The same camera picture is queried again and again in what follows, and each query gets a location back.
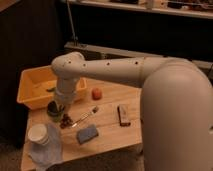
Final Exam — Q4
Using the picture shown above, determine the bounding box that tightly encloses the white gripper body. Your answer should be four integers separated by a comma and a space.
53, 89, 76, 106

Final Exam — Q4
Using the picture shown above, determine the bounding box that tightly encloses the dark metal cup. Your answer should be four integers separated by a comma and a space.
47, 101, 65, 122

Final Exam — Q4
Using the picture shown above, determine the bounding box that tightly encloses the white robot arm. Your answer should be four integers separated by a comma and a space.
51, 52, 213, 171

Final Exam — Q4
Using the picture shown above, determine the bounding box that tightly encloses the green cucumber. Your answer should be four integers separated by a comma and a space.
46, 87, 56, 92

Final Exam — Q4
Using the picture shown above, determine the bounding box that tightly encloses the yellow plastic bin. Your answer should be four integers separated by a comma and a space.
16, 64, 88, 111

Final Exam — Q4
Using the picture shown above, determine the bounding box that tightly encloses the red apple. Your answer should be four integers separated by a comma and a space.
92, 88, 102, 100

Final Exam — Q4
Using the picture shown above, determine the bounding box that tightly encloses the blue sponge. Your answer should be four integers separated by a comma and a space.
76, 124, 99, 144

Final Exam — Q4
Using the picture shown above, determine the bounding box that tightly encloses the wooden table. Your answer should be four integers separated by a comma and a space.
20, 76, 145, 171

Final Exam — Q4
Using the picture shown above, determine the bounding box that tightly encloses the white paper cup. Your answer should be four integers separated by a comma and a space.
27, 124, 49, 145

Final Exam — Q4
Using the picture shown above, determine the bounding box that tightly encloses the brown rectangular block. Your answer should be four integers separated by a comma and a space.
117, 104, 131, 126

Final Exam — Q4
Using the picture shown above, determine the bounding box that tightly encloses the grey cloth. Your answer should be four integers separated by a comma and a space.
28, 124, 63, 171

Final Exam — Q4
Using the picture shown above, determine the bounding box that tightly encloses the grey shelf unit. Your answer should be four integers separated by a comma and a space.
66, 0, 213, 63

